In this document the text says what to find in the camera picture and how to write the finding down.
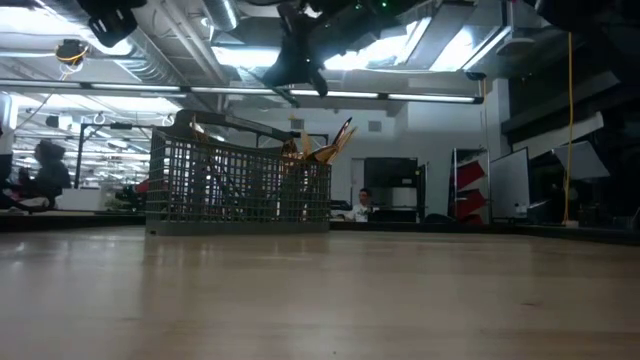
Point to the black cabinet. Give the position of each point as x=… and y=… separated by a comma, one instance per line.
x=390, y=172

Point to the red shelf rack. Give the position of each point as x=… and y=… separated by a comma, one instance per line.
x=470, y=175

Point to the grey mesh cutlery basket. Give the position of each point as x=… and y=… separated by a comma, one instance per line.
x=225, y=190

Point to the whiteboard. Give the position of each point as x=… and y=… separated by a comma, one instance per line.
x=510, y=185

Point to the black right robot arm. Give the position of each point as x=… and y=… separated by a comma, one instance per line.
x=360, y=20

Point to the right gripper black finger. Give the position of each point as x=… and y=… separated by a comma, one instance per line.
x=319, y=82
x=292, y=72

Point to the long ceiling light bar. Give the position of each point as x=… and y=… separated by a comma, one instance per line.
x=430, y=97

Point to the silver round air duct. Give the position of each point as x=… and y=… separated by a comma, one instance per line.
x=222, y=12

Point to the person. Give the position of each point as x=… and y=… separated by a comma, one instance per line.
x=361, y=207
x=50, y=170

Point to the grey slanted panel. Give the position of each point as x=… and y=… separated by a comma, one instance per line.
x=582, y=160

